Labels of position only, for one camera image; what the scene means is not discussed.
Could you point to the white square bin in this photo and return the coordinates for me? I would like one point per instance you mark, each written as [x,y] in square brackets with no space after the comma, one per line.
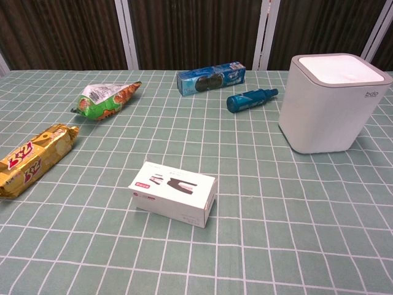
[325,116]

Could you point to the white cardboard box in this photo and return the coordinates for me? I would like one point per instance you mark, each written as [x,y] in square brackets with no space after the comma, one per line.
[175,192]

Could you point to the blue spray bottle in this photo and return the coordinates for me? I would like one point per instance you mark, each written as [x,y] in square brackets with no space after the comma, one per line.
[248,99]

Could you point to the blue cookie box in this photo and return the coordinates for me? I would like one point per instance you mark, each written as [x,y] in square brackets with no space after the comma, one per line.
[212,78]

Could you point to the green checked tablecloth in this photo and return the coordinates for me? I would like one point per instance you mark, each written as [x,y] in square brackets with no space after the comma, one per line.
[245,230]

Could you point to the green snack bag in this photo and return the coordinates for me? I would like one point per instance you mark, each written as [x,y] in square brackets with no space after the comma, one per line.
[104,101]

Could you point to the yellow biscuit packet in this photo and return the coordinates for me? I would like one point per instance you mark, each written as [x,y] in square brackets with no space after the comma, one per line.
[33,159]

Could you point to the dark folding screen white frame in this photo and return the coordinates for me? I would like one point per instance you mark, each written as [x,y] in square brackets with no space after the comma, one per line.
[196,30]

